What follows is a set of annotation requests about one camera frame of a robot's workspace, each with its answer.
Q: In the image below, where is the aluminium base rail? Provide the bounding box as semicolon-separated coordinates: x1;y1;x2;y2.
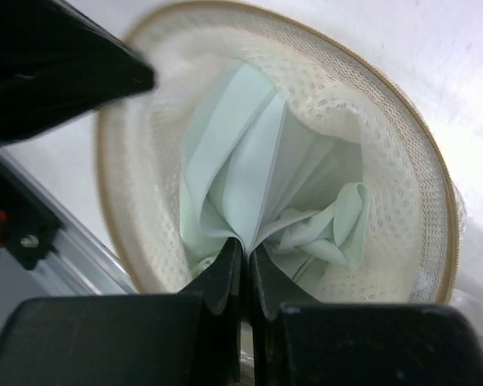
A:
0;150;138;296

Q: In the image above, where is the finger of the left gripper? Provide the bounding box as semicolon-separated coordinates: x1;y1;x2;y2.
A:
0;1;155;146

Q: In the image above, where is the white mesh laundry bag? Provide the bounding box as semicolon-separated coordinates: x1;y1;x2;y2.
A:
94;2;483;347

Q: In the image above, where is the mint green bra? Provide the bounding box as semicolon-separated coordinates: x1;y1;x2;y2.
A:
180;61;369;292

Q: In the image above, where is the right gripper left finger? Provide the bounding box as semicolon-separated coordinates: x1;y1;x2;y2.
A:
0;239;242;385

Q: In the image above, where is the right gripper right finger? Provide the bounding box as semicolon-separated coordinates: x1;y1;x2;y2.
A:
250;247;483;385

